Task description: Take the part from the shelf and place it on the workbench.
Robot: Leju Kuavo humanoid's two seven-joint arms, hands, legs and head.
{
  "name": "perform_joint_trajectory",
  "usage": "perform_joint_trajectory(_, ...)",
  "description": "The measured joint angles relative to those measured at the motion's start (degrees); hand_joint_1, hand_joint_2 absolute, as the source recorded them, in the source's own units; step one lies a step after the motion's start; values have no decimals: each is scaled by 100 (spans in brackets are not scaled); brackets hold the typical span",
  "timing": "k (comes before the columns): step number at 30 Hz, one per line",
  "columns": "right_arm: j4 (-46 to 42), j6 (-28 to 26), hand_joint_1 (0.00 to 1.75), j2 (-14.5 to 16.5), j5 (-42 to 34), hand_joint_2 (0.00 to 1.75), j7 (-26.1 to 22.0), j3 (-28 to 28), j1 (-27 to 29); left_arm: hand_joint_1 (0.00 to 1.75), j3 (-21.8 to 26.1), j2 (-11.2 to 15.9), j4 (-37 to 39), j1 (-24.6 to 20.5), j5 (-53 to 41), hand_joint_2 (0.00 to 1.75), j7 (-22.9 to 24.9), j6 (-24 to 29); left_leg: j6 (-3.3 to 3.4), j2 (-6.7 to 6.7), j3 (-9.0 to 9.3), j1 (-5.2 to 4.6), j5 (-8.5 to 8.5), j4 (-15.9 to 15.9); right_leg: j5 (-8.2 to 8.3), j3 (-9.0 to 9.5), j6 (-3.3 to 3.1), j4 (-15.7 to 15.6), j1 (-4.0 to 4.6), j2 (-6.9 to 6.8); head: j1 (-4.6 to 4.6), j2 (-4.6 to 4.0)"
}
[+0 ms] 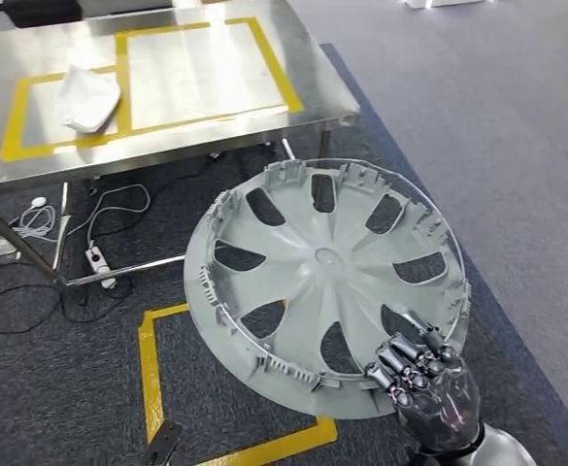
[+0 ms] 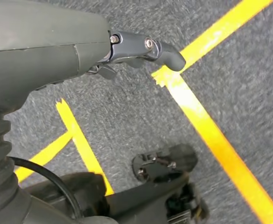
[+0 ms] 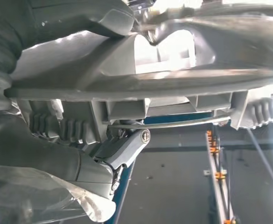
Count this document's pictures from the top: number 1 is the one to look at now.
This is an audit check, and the small yellow tape rectangle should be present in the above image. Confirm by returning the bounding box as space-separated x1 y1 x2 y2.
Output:
0 64 133 163

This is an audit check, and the white power strip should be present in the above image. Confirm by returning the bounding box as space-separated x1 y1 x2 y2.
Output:
85 246 118 291

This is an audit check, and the white plastic shell part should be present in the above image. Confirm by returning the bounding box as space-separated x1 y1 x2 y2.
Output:
54 64 122 135

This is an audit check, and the stainless steel workbench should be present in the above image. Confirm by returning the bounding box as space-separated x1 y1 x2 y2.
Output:
0 0 361 288

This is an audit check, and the yellow tape square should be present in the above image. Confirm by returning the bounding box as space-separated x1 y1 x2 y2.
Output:
137 302 337 466

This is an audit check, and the large yellow tape rectangle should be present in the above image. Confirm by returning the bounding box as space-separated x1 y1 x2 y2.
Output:
114 16 304 138

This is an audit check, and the white charger cable bundle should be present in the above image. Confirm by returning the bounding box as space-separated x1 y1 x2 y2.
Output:
0 195 58 265

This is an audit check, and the grey plastic wheel cover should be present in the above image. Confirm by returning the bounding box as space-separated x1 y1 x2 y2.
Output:
184 158 473 420

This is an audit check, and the dark grey robot foot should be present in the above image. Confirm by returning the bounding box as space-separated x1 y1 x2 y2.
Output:
142 418 184 466

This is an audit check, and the black carry case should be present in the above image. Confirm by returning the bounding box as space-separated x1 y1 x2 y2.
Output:
1 0 84 29

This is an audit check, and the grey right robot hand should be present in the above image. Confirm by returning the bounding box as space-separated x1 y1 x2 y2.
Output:
365 312 483 454

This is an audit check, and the white power cable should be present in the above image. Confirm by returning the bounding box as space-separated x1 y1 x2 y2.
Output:
67 183 152 252

